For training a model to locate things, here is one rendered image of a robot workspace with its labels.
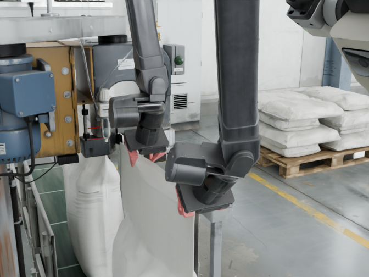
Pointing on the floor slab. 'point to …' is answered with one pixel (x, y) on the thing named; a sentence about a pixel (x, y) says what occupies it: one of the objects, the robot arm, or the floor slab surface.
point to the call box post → (215, 249)
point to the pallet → (286, 169)
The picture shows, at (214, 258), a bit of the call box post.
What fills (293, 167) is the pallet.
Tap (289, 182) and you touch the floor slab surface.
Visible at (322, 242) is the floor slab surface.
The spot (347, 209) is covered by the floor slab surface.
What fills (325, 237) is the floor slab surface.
